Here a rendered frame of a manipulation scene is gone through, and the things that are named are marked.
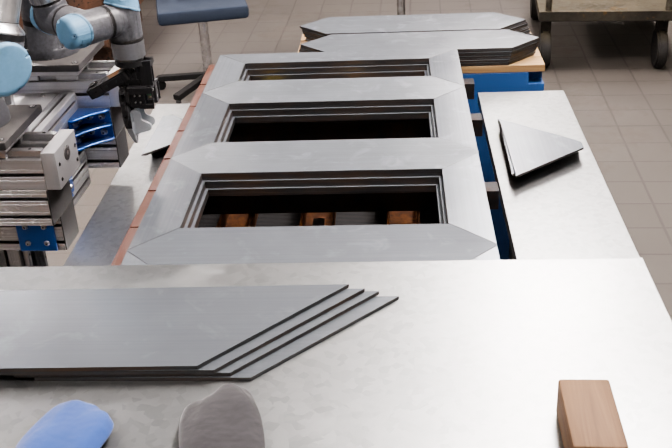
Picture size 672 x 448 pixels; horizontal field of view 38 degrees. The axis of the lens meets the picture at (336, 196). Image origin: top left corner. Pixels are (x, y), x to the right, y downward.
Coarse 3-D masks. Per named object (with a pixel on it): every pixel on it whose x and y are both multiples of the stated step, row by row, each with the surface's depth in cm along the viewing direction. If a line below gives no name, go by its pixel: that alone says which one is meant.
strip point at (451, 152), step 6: (444, 144) 235; (450, 144) 235; (456, 144) 235; (444, 150) 232; (450, 150) 232; (456, 150) 232; (462, 150) 231; (468, 150) 231; (474, 150) 231; (444, 156) 229; (450, 156) 229; (456, 156) 229; (462, 156) 228; (468, 156) 228; (444, 162) 226; (450, 162) 226
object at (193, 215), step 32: (256, 64) 296; (288, 64) 295; (320, 64) 295; (352, 64) 294; (384, 64) 294; (416, 64) 293; (224, 128) 255; (224, 192) 227; (256, 192) 226; (288, 192) 226; (320, 192) 226; (352, 192) 225; (384, 192) 225; (192, 224) 212
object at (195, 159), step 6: (210, 144) 241; (192, 150) 239; (198, 150) 239; (204, 150) 238; (186, 156) 236; (192, 156) 235; (198, 156) 235; (204, 156) 235; (186, 162) 232; (192, 162) 232; (198, 162) 232; (204, 162) 232; (192, 168) 229; (198, 168) 229
